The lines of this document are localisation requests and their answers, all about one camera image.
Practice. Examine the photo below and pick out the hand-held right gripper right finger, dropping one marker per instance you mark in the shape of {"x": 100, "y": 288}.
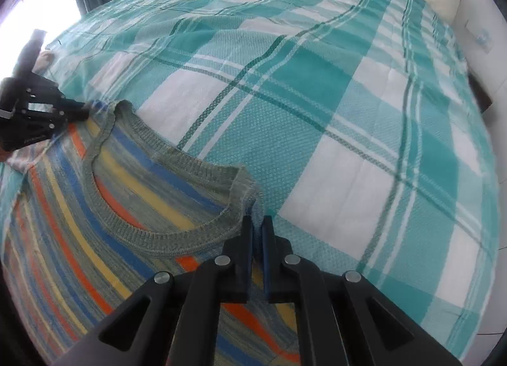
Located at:
{"x": 267, "y": 259}

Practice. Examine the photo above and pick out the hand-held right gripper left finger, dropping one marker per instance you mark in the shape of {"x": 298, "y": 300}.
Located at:
{"x": 247, "y": 247}

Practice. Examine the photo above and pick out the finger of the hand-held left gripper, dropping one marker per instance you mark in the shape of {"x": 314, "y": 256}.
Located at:
{"x": 75, "y": 109}

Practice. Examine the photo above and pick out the striped knit sweater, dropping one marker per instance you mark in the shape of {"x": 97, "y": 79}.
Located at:
{"x": 130, "y": 207}

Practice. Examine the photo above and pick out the teal plaid blanket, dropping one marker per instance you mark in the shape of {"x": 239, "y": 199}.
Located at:
{"x": 301, "y": 112}

